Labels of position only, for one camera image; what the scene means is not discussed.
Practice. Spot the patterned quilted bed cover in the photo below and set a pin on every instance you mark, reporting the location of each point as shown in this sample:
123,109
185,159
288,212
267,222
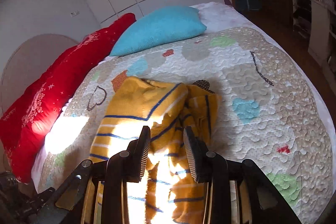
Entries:
249,61

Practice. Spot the cluttered shelf rack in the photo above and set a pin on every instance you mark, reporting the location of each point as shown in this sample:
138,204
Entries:
312,11

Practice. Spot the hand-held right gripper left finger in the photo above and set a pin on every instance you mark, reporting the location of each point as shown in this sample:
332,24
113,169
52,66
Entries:
144,153

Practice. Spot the red embroidered pillow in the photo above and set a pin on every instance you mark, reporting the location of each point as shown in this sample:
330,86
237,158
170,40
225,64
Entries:
47,98

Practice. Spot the round beige headboard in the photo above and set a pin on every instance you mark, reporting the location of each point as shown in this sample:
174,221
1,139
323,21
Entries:
31,56

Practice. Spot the yellow striped sweater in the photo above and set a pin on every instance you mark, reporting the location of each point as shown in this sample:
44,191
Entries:
136,100

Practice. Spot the turquoise knitted pillow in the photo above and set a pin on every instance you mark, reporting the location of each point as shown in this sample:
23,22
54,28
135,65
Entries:
162,27

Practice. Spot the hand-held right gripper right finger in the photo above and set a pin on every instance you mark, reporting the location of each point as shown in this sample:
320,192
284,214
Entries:
189,153

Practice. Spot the white wall socket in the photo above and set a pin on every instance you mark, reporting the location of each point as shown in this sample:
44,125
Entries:
74,13

